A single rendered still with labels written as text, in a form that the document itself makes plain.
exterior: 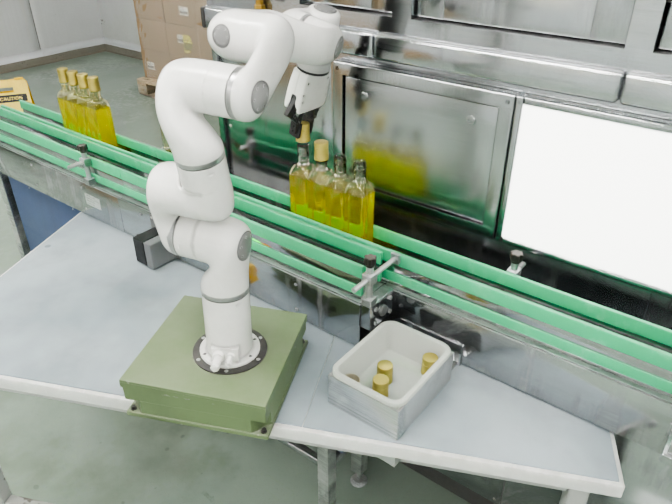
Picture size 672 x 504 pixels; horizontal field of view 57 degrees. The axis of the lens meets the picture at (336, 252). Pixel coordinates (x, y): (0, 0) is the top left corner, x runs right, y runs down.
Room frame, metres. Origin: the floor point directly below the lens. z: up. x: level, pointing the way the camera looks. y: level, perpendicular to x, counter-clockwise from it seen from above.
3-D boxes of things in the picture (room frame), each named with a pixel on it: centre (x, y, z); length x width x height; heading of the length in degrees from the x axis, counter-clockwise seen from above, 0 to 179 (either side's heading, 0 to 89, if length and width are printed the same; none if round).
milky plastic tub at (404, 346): (0.98, -0.12, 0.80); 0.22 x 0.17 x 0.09; 142
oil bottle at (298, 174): (1.42, 0.08, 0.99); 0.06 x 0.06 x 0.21; 52
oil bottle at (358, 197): (1.31, -0.06, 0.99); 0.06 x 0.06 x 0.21; 52
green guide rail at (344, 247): (1.73, 0.59, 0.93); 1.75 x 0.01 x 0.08; 52
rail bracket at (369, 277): (1.13, -0.09, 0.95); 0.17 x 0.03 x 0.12; 142
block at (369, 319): (1.14, -0.10, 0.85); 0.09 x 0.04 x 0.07; 142
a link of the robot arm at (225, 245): (1.01, 0.23, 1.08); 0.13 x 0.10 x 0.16; 69
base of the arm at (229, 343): (0.99, 0.22, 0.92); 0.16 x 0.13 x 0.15; 178
